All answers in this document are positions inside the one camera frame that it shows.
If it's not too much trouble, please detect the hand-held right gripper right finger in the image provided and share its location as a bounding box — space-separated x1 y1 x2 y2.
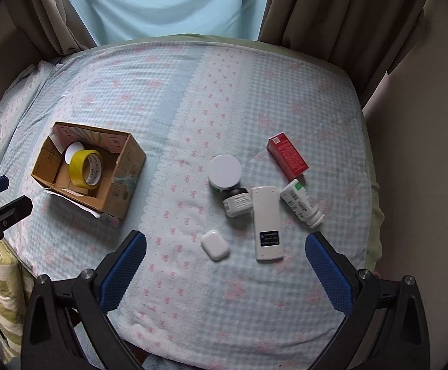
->
305 231 430 370

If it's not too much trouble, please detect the red carton box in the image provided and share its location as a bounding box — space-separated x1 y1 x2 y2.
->
267 132 309 183

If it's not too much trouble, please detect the brown curtain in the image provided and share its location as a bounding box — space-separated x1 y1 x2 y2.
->
257 0 433 105
4 0 97 56

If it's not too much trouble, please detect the small dark jar white label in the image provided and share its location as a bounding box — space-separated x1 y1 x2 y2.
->
223 187 252 217

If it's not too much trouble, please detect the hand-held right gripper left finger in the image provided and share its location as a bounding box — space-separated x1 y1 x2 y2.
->
21 230 148 370

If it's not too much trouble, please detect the yellow tape roll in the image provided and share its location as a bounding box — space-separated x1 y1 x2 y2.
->
69 150 102 190

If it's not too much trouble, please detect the green striped blanket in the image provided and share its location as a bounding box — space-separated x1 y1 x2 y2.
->
0 239 30 363

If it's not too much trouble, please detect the white lid jar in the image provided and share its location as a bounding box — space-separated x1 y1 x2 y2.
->
209 155 242 193
63 142 86 166

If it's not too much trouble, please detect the light blue hanging cloth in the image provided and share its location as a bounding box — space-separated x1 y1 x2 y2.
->
56 0 276 47

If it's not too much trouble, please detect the checked floral pillow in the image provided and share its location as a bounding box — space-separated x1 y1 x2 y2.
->
0 60 61 178

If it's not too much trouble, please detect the white earbuds case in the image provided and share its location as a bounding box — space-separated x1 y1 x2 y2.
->
201 230 231 263

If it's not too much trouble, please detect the cardboard box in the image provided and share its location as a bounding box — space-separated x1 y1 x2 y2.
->
31 121 147 226

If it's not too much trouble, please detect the checked floral bed sheet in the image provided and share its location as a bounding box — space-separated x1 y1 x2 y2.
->
0 40 382 367

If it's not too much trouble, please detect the white bottle green label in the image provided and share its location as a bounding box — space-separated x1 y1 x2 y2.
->
280 179 324 228

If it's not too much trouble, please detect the green mattress sheet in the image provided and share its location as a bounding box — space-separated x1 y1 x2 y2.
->
104 33 385 274

